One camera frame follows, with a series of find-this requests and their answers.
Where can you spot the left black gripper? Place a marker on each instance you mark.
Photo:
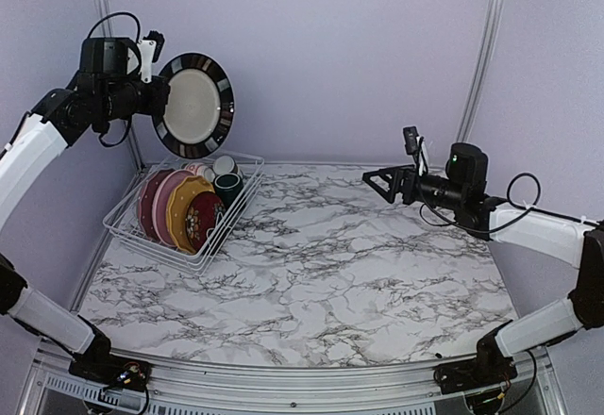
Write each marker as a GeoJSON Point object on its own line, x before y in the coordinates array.
{"type": "Point", "coordinates": [155, 103]}

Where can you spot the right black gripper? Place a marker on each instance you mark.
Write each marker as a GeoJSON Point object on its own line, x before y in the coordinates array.
{"type": "Point", "coordinates": [408, 173]}

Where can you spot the black rimmed cream plate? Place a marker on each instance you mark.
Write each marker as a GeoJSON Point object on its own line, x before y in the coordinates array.
{"type": "Point", "coordinates": [200, 109]}

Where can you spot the pink bear plate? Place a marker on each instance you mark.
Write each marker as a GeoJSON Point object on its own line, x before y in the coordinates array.
{"type": "Point", "coordinates": [160, 202]}

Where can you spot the mauve polka dot plate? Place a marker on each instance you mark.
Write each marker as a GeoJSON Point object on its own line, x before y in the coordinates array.
{"type": "Point", "coordinates": [146, 201]}

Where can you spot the yellow polka dot plate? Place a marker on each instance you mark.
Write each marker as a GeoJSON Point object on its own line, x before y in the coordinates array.
{"type": "Point", "coordinates": [177, 207]}

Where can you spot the dark red floral plate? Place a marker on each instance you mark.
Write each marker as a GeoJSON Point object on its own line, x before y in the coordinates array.
{"type": "Point", "coordinates": [203, 214]}

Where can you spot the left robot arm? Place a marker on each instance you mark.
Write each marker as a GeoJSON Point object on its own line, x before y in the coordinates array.
{"type": "Point", "coordinates": [43, 134]}

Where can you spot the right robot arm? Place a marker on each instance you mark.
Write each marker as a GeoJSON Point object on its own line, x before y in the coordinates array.
{"type": "Point", "coordinates": [574, 241]}

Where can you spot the white red patterned bowl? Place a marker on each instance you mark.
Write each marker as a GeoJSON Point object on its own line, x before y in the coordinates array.
{"type": "Point", "coordinates": [201, 169]}

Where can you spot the cream brown cup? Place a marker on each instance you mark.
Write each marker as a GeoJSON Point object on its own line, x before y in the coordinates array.
{"type": "Point", "coordinates": [226, 164]}

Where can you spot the dark green mug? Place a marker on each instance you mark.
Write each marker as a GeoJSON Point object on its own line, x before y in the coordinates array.
{"type": "Point", "coordinates": [228, 187]}

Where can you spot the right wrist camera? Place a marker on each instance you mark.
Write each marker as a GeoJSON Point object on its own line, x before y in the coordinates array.
{"type": "Point", "coordinates": [416, 148]}

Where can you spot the white wire dish rack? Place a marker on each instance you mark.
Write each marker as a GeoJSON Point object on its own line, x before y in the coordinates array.
{"type": "Point", "coordinates": [122, 221]}

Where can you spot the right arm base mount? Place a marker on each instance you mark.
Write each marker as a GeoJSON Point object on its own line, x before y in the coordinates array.
{"type": "Point", "coordinates": [469, 374]}

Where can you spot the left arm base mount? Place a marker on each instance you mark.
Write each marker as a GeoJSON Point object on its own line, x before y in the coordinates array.
{"type": "Point", "coordinates": [114, 373]}

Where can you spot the aluminium front rail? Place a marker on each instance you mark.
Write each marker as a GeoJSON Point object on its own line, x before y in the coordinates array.
{"type": "Point", "coordinates": [186, 387]}

